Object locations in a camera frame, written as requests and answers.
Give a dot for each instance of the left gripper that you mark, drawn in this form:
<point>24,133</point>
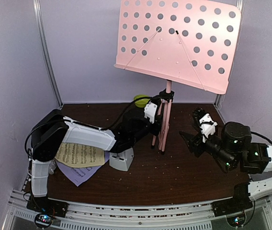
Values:
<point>158,118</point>

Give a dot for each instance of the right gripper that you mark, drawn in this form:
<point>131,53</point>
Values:
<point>194,143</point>

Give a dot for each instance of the yellow sheet music page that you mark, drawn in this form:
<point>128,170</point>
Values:
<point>80,156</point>

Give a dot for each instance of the pink music stand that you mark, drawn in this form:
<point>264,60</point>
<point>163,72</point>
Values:
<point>192,42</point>

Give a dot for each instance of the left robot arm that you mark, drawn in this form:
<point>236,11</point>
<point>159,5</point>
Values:
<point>118,139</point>

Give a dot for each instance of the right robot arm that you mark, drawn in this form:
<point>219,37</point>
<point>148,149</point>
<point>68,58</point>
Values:
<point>236,147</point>

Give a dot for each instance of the green plastic bowl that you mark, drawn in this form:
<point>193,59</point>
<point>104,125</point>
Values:
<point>141,100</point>

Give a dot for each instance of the white metronome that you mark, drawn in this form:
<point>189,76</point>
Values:
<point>122,161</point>

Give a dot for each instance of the purple sheet music page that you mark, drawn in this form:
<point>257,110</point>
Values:
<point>80,175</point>

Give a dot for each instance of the white orange-lined mug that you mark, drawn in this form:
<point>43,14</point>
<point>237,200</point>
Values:
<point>52,167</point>

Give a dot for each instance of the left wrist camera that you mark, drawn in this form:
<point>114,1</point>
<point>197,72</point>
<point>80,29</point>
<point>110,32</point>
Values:
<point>150,112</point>

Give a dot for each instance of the right aluminium frame post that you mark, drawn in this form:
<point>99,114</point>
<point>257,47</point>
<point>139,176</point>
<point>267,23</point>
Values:
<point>220,98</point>

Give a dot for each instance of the aluminium frame post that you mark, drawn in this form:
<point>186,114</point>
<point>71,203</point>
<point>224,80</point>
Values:
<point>220,98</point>
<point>46,55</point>

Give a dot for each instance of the front aluminium rail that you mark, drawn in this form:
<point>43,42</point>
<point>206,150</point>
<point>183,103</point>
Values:
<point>194,216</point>

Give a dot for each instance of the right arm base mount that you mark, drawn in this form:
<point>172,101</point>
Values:
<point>233,210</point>

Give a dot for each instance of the left aluminium frame post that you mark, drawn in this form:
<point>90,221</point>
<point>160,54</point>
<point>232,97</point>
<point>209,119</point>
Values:
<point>46,55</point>

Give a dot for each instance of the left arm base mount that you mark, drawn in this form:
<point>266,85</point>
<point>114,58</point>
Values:
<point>48,210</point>

